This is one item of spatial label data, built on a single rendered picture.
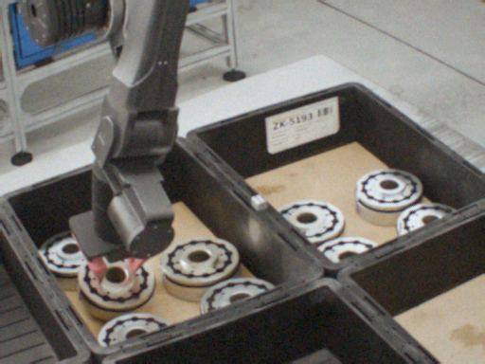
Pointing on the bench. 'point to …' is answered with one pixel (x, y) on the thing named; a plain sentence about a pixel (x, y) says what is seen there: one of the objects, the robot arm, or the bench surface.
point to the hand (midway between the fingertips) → (115, 271)
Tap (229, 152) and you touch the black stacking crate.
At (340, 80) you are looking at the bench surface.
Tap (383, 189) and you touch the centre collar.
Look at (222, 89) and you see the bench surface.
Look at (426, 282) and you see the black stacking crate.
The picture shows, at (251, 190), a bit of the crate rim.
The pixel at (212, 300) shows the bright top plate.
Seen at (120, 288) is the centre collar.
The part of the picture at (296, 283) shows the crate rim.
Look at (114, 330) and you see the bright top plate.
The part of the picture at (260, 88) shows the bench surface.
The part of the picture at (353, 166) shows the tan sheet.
